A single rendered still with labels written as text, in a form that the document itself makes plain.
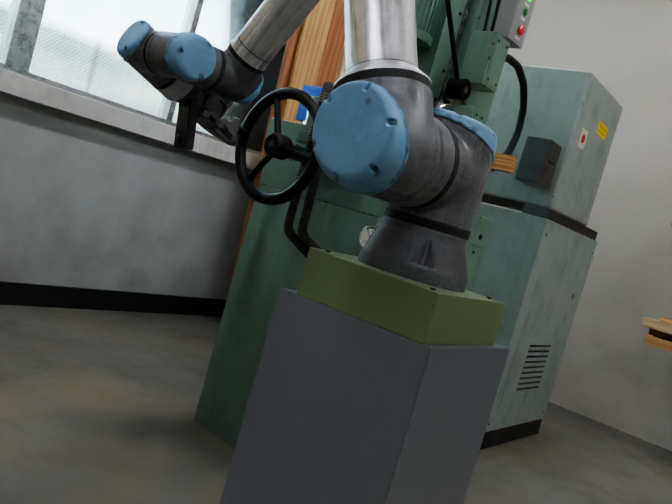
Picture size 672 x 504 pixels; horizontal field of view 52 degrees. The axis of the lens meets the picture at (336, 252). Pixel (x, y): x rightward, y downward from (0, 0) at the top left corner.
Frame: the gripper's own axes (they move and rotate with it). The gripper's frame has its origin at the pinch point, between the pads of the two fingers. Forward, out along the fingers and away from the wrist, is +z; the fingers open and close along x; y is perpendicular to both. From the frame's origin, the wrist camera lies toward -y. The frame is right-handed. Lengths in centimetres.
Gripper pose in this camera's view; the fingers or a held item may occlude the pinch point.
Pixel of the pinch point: (231, 144)
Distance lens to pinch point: 171.4
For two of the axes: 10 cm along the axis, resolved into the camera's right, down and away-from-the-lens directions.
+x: -7.4, -2.5, 6.3
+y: 4.7, -8.6, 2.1
